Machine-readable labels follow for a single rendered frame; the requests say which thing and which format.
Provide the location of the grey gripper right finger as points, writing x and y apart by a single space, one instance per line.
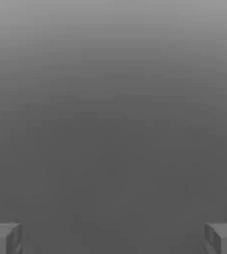
224 238

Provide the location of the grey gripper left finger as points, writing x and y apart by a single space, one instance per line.
2 238

